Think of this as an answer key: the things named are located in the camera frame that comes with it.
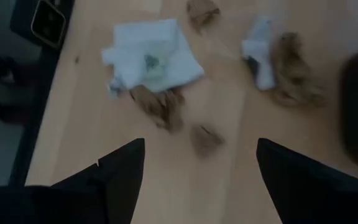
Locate small brown paper scrap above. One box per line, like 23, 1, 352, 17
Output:
190, 123, 226, 158
186, 0, 221, 32

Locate black box with pale rim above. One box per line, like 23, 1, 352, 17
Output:
9, 0, 76, 51

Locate white striped paper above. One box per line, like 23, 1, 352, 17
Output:
240, 16, 277, 91

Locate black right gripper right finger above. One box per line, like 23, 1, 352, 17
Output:
255, 138, 358, 224

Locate white paper towel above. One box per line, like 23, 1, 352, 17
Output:
100, 17, 206, 101

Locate brown paper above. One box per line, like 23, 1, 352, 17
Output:
128, 85, 186, 134
268, 30, 326, 107

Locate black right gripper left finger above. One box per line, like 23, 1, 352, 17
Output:
51, 138, 146, 224

